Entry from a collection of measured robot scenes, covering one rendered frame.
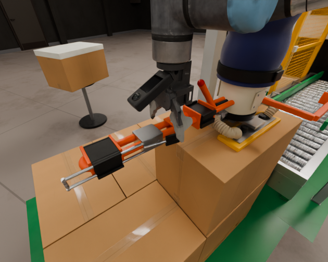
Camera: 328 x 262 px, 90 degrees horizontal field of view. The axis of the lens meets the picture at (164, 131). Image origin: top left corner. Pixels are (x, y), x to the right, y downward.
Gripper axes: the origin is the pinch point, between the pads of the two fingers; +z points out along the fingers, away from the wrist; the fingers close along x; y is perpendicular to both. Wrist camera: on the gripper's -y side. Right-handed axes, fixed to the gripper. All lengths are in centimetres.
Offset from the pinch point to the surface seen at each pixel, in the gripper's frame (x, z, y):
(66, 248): 14, 53, -42
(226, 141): -7.8, 11.5, 24.6
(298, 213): -45, 107, 107
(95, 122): 188, 105, 15
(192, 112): 0.3, -2.3, 12.3
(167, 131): -1.4, -0.4, 0.4
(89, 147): 3.6, -1.9, -20.6
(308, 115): -23, -1, 45
